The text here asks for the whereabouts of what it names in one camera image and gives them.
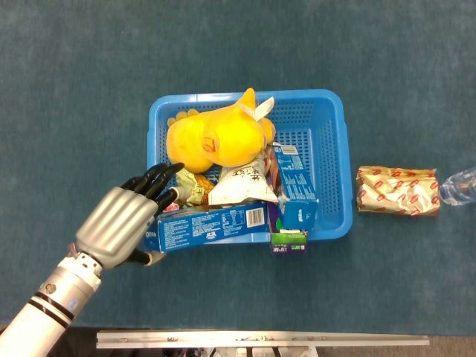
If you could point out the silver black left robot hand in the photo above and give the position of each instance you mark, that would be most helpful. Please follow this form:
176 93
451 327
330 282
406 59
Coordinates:
115 223

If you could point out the long blue cookie box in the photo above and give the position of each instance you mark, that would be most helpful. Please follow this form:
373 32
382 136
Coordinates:
208 227

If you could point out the gold red snack bag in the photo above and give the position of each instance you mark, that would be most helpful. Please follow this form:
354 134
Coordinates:
394 191

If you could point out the clear water bottle white cap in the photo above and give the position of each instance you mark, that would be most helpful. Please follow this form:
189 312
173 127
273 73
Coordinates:
461 186

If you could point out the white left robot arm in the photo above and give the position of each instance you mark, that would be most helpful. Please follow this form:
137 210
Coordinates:
48 297

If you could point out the black robot base panel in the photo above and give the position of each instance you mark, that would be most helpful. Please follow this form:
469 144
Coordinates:
82 342

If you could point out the blue perforated plastic basket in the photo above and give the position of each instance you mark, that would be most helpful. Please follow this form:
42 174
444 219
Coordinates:
323 148

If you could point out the green yellow snack packet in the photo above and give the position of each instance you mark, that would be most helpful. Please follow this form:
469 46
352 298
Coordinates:
197 187

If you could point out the teal felt table cloth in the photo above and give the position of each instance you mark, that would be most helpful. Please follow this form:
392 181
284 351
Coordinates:
74 111

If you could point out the white snack bag black characters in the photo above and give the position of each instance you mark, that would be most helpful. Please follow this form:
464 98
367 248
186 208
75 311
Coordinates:
241 186

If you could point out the yellow plush toy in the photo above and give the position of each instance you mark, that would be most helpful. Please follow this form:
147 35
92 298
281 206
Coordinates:
223 141

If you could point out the dark brown snack packet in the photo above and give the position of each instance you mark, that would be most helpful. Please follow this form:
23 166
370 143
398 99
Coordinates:
273 171

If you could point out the purple green milk carton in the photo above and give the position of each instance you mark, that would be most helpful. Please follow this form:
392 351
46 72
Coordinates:
288 245

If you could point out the tall blue carton box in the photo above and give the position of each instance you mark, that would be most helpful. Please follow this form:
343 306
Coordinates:
297 193

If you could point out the aluminium profile rail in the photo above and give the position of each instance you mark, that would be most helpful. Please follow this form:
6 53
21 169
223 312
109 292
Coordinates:
223 339

